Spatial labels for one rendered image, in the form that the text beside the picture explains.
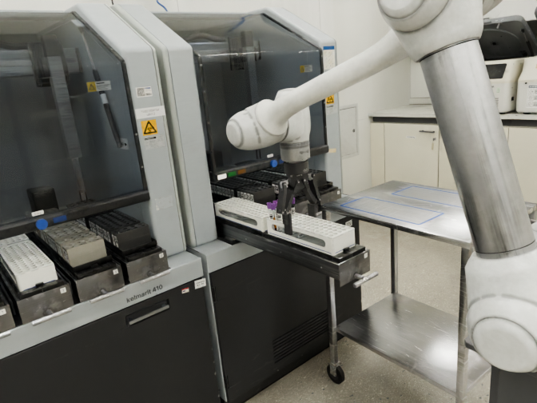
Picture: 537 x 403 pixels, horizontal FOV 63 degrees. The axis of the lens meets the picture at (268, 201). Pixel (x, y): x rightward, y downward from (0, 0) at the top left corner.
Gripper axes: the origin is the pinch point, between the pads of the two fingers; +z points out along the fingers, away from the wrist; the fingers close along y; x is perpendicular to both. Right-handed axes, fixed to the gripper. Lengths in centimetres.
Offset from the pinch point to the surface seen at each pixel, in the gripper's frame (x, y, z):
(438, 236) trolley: -33.0, 24.8, 4.7
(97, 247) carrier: 37, -52, 0
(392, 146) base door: 126, 229, 25
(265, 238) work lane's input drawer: 10.1, -6.8, 5.7
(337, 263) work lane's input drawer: -20.8, -6.3, 5.8
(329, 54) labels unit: 38, 59, -51
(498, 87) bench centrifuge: 40, 229, -22
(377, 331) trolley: 0, 38, 58
